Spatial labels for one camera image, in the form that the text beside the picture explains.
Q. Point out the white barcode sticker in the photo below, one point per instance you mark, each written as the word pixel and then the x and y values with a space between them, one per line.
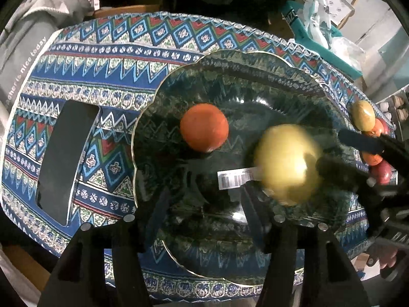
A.
pixel 233 179

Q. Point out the dark green glass plate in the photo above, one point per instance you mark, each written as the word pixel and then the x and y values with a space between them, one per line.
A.
pixel 191 179

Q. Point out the white printed plastic bag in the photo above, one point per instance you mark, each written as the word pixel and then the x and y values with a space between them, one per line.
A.
pixel 316 12

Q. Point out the wooden crate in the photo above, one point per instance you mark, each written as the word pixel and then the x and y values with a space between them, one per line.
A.
pixel 127 11

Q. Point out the large yellow green pear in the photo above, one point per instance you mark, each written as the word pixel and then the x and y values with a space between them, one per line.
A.
pixel 284 163

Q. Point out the black smartphone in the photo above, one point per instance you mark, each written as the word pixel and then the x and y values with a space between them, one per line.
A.
pixel 64 166

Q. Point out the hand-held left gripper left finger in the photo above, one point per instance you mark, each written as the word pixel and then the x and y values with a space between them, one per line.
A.
pixel 131 246

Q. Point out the blue patterned tablecloth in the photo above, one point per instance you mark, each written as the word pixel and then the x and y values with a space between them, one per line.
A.
pixel 111 80

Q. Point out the red apple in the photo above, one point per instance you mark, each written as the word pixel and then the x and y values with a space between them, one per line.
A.
pixel 380 128
pixel 383 172

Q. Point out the clear plastic bag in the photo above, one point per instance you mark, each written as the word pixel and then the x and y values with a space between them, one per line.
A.
pixel 348 51

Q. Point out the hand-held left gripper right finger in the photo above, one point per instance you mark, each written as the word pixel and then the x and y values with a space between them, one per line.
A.
pixel 284 249

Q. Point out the teal plastic bin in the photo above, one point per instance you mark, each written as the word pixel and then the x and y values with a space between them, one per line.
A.
pixel 343 65

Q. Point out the small yellow green pear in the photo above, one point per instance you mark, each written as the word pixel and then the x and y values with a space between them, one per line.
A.
pixel 362 115

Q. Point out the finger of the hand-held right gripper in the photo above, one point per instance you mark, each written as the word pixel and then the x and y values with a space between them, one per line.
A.
pixel 361 142
pixel 342 172

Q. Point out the person's right hand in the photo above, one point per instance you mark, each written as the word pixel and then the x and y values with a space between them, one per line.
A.
pixel 388 257

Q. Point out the orange tangerine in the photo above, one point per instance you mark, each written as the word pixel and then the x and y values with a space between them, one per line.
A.
pixel 372 159
pixel 204 128

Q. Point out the white shelf with small cups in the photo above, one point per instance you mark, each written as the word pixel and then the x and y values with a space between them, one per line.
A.
pixel 397 104

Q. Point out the grey printed sweatshirt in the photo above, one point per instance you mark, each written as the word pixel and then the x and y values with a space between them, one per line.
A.
pixel 28 38

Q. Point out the white patterned box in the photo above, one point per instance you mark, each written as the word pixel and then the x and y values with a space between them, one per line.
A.
pixel 340 6

